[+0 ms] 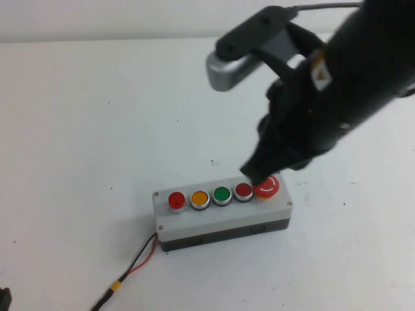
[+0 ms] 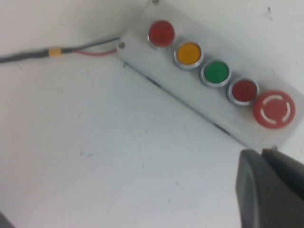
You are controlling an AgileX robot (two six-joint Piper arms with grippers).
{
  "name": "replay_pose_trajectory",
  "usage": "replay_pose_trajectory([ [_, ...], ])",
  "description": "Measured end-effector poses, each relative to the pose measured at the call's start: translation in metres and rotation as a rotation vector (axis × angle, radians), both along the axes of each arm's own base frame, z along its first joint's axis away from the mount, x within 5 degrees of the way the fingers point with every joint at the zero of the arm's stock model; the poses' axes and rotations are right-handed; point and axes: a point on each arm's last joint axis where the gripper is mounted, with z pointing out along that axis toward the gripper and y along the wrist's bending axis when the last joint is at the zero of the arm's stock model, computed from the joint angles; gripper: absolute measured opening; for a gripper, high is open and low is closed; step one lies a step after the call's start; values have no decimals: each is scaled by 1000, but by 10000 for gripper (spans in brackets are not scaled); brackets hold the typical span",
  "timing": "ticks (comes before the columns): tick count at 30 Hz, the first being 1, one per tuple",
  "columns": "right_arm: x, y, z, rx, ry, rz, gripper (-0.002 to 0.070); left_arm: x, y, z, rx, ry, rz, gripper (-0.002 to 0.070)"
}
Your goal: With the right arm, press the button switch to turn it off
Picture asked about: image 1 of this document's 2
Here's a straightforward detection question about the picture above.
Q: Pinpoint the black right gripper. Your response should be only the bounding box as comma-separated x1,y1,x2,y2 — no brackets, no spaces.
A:
240,30,398,186

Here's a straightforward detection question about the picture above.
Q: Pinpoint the red mushroom emergency stop button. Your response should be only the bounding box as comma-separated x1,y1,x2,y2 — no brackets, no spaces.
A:
252,176,280,200

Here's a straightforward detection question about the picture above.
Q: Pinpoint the grey push button switch box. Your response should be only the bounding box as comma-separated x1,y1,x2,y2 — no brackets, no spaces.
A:
152,176,294,253

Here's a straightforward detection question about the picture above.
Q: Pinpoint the red dome indicator light button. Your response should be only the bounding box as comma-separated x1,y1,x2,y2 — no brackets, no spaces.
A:
167,191,187,215

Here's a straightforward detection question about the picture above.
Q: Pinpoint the dark red round push button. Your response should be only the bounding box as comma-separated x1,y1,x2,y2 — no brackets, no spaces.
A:
233,182,254,203

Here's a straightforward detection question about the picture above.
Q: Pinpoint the green round push button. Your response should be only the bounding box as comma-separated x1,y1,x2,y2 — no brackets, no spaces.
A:
212,186,233,207

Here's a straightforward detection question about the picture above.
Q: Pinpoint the yellow round push button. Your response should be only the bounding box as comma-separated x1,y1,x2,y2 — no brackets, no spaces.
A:
189,190,211,211

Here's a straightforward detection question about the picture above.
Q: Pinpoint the silver wrist camera black mount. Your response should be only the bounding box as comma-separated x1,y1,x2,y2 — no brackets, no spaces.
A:
206,5,325,93

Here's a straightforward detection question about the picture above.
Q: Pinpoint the red black power cable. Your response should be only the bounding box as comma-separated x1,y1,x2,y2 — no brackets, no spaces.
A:
89,231,160,311

